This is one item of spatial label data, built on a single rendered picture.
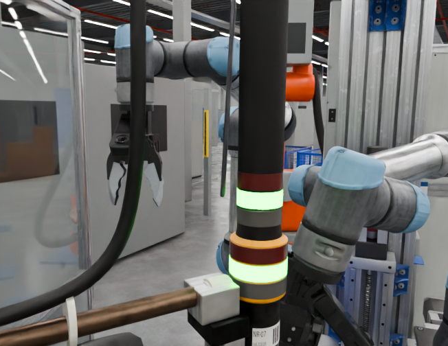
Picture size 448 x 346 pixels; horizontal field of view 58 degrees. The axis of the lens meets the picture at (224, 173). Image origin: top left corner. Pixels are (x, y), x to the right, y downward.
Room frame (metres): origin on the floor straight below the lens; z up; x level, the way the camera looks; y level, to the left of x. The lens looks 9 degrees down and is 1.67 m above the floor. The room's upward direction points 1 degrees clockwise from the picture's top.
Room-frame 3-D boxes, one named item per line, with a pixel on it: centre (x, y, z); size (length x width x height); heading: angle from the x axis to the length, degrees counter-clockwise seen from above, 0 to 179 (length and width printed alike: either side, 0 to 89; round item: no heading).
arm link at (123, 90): (0.83, 0.18, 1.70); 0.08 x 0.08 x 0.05
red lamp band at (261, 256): (0.29, -0.03, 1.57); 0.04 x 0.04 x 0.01
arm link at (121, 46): (0.83, 0.18, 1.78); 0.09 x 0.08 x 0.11; 147
